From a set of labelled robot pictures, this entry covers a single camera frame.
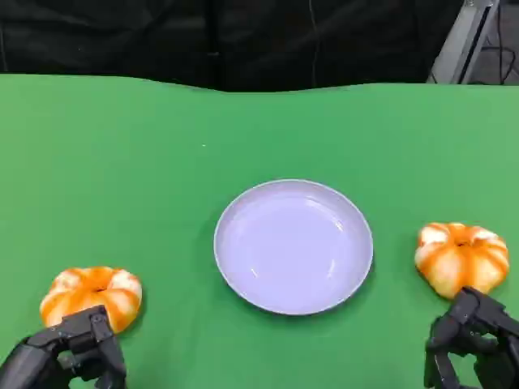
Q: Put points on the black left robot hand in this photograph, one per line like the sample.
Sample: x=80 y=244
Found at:
x=44 y=356

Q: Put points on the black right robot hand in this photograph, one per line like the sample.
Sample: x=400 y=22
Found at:
x=482 y=328

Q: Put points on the orange and white bread roll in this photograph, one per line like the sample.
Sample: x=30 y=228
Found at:
x=460 y=259
x=103 y=289

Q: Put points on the green table cloth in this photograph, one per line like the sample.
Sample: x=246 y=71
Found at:
x=121 y=170

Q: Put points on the lilac plate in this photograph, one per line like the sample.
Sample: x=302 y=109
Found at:
x=292 y=247

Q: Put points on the silver metal stand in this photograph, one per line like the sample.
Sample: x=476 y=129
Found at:
x=466 y=40

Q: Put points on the black backdrop curtain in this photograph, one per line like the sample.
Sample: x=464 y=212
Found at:
x=162 y=36

